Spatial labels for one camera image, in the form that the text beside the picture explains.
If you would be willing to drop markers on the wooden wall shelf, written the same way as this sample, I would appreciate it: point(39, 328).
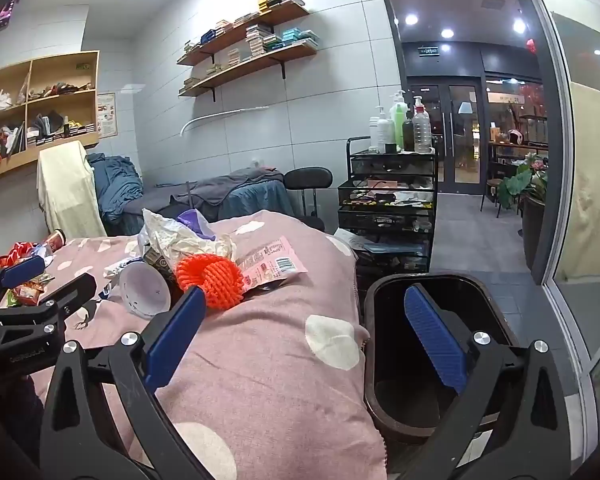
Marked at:
point(265, 64)
point(280, 19)

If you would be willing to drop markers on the blue bedding pile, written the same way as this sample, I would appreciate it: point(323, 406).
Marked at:
point(115, 185)

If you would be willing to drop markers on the white pump bottle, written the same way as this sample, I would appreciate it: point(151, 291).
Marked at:
point(381, 132)

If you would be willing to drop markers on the black chair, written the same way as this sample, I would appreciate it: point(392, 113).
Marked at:
point(307, 177)

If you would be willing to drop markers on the red hanging ornament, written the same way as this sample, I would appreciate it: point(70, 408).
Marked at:
point(530, 46)

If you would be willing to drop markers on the dark grey door frame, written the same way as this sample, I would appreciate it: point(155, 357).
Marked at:
point(387, 35)

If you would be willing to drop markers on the white floor lamp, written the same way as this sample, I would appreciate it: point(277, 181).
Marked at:
point(220, 114)

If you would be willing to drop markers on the massage bed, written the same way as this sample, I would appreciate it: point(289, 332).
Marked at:
point(250, 205)

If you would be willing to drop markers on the clear plastic bottle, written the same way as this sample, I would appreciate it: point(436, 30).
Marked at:
point(422, 132)

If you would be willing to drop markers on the glass double door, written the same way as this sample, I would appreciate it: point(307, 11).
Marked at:
point(462, 135)

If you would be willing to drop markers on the wooden cubby shelf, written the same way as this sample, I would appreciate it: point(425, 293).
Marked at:
point(92, 85)

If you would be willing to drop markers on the pink polka dot blanket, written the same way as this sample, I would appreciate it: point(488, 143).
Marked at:
point(260, 360)

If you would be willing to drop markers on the cream towel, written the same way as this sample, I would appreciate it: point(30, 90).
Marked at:
point(70, 190)

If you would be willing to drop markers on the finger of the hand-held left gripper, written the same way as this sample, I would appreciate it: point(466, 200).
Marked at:
point(72, 292)
point(22, 271)

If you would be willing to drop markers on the green exit sign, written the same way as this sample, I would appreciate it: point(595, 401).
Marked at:
point(429, 50)

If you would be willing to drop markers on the potted plant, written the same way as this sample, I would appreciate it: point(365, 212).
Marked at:
point(522, 185)

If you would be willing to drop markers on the row of flat boxes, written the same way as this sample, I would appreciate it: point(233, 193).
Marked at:
point(45, 136)

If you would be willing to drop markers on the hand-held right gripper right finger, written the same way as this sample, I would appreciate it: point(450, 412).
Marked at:
point(435, 340)

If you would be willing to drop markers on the white helmet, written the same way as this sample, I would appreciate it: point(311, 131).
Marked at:
point(516, 136)

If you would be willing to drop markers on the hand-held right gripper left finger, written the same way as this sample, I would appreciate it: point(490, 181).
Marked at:
point(175, 340)

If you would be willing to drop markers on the black trash bin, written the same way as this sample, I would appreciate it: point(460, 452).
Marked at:
point(387, 385)

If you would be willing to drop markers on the wall shelves with books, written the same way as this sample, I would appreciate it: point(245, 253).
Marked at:
point(257, 37)

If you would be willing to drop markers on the black trolley cart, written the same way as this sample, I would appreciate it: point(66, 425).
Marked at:
point(385, 220)

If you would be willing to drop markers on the red snack can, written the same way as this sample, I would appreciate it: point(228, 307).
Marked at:
point(56, 241)

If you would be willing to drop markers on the dark folded cloth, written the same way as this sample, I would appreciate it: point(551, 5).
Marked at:
point(50, 120)

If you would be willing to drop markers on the pink snack wrapper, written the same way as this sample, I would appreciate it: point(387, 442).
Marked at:
point(270, 260)

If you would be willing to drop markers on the grey blanket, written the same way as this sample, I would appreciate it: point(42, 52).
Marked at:
point(240, 182)

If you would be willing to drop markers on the green pump bottle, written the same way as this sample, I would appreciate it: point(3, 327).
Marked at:
point(399, 125)

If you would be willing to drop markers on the pile of snack packets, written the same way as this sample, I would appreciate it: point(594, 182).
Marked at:
point(27, 294)

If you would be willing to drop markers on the wall poster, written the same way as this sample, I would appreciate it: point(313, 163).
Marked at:
point(106, 115)

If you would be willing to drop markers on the clear plastic cup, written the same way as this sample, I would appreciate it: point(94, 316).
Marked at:
point(142, 290)

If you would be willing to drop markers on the hanging purple packet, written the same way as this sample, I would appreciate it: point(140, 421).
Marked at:
point(7, 10)

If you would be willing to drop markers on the purple plastic bag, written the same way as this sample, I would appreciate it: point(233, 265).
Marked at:
point(192, 220)

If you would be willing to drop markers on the dark brown bottle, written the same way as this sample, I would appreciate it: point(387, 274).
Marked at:
point(408, 135)

